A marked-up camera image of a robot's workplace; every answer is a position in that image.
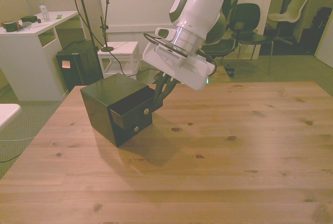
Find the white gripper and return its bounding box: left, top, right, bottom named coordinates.
left=142, top=42, right=216, bottom=106

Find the black drawer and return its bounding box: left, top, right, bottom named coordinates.
left=108, top=87, right=165, bottom=128
left=114, top=116, right=154, bottom=146

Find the black closed drawer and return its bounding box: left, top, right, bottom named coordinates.
left=114, top=116, right=154, bottom=146

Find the black drawer cabinet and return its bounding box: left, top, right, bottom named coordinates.
left=80, top=72, right=154, bottom=148

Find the white small side table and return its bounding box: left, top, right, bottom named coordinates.
left=97, top=41, right=142, bottom=80

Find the black shell chair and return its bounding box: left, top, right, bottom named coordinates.
left=232, top=3, right=276, bottom=75
left=200, top=37, right=237, bottom=65

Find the black round base stand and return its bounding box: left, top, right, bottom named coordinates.
left=99, top=0, right=116, bottom=52

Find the black computer tower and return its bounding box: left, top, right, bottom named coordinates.
left=55, top=40, right=104, bottom=93

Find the black tall pole stand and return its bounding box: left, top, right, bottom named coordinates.
left=71, top=0, right=103, bottom=86

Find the white desk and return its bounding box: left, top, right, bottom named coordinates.
left=0, top=10, right=87, bottom=102

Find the clear plastic bottle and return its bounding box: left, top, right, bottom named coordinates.
left=39, top=1, right=51, bottom=23

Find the white shell chair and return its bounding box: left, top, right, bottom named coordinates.
left=267, top=0, right=309, bottom=46

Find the black desk gadget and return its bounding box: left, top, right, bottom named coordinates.
left=20, top=15, right=43, bottom=25

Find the white rounded table edge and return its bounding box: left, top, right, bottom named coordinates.
left=0, top=103, right=22, bottom=131

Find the dark round mug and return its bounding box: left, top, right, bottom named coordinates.
left=2, top=20, right=18, bottom=33

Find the dark bag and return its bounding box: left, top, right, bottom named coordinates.
left=310, top=6, right=333, bottom=51

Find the wrist camera with vents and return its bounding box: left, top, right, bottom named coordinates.
left=153, top=45, right=189, bottom=60

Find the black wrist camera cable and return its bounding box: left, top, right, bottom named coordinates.
left=143, top=32, right=217, bottom=76

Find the black stand cable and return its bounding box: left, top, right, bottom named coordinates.
left=64, top=0, right=146, bottom=77

